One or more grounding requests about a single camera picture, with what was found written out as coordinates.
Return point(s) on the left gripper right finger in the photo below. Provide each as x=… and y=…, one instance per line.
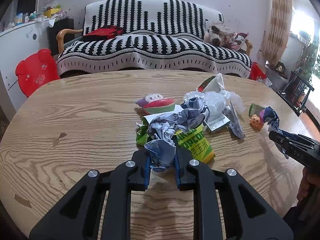
x=226, y=206

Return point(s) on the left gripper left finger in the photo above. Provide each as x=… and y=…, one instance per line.
x=98, y=206

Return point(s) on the newspaper wad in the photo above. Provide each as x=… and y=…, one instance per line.
x=162, y=142

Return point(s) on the white paper cup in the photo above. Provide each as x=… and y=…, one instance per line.
x=212, y=84

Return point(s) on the person right hand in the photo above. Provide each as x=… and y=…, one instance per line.
x=307, y=180

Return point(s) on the black plant stand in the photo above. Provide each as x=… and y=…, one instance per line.
x=296, y=93

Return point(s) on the purple orange toy figure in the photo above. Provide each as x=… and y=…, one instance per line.
x=256, y=116

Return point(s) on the green potted plant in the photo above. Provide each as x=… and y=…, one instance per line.
x=307, y=61

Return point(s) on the green popcorn snack bag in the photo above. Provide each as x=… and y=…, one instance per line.
x=195, y=141

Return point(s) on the red bag on floor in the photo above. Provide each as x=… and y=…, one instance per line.
x=256, y=73

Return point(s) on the white medicine box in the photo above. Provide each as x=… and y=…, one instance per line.
x=216, y=122

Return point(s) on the clear crumpled plastic wrap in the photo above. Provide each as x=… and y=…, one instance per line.
x=217, y=102

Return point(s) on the pink patterned cushion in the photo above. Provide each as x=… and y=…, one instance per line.
x=236, y=41

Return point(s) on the beige patterned curtain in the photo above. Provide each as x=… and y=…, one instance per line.
x=278, y=30

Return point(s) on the watermelon plush toy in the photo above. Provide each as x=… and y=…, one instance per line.
x=156, y=103

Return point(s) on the plush toy on sofa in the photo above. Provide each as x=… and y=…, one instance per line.
x=218, y=34

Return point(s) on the red pig stool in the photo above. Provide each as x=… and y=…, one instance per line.
x=36, y=70

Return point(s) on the white cabinet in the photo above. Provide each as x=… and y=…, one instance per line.
x=17, y=44

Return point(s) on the red cloth on sofa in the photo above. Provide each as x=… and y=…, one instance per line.
x=106, y=32

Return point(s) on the black white striped sofa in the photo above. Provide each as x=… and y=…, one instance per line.
x=158, y=34

